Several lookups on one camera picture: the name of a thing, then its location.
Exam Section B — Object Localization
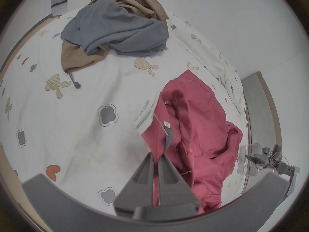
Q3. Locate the white printed quilt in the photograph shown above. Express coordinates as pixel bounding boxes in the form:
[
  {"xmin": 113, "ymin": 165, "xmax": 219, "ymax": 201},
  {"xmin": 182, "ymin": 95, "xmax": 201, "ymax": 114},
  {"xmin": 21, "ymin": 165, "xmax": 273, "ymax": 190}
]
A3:
[{"xmin": 169, "ymin": 14, "xmax": 249, "ymax": 127}]

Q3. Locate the clear plastic box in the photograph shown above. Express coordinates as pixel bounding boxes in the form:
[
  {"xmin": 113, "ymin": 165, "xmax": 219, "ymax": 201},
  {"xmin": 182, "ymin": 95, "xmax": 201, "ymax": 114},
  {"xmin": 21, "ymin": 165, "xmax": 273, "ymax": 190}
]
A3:
[{"xmin": 237, "ymin": 143, "xmax": 266, "ymax": 177}]

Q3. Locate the grey garment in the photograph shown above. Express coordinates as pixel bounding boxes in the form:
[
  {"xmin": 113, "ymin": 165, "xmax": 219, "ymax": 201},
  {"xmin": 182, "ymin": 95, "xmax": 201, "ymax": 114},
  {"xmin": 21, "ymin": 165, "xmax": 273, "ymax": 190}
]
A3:
[{"xmin": 60, "ymin": 0, "xmax": 168, "ymax": 56}]

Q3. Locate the brown garment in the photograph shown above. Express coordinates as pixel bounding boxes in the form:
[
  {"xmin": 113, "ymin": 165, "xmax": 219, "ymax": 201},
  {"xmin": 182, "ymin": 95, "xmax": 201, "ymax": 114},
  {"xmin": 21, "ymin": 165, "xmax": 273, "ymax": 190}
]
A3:
[{"xmin": 60, "ymin": 0, "xmax": 169, "ymax": 89}]

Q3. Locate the red shirt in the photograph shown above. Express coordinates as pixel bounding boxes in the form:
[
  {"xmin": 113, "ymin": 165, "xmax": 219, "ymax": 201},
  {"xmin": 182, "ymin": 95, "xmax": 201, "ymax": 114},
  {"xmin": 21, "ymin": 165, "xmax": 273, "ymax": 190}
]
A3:
[{"xmin": 134, "ymin": 70, "xmax": 243, "ymax": 214}]

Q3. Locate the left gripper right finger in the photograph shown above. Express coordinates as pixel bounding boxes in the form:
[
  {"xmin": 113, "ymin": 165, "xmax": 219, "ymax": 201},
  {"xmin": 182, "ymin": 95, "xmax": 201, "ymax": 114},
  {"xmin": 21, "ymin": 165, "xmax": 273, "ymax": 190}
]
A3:
[{"xmin": 158, "ymin": 152, "xmax": 201, "ymax": 214}]

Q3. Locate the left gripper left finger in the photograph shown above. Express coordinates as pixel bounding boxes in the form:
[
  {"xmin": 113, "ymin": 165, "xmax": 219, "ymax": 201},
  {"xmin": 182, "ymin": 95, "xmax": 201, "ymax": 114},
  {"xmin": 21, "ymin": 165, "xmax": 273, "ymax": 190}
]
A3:
[{"xmin": 115, "ymin": 152, "xmax": 157, "ymax": 217}]

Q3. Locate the bed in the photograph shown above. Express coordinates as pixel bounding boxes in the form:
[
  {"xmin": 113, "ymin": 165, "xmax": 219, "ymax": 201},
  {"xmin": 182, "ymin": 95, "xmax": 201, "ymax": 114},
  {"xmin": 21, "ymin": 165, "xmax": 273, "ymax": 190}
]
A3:
[{"xmin": 0, "ymin": 0, "xmax": 282, "ymax": 229}]

